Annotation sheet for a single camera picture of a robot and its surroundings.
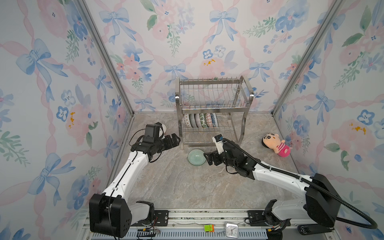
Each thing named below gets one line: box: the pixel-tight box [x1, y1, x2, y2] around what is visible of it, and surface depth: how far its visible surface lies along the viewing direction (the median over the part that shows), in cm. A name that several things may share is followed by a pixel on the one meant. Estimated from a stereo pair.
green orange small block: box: [204, 224, 215, 233], surface depth 71 cm
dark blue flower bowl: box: [189, 113, 197, 128], surface depth 102 cm
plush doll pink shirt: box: [261, 133, 293, 158], surface depth 96 cm
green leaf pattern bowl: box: [199, 113, 208, 128], surface depth 102 cm
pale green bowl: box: [187, 149, 207, 166], surface depth 94 cm
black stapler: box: [297, 224, 335, 235], surface depth 71 cm
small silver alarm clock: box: [226, 223, 239, 239], surface depth 70 cm
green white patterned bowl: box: [182, 113, 192, 128], surface depth 102 cm
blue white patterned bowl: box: [210, 113, 219, 128], surface depth 102 cm
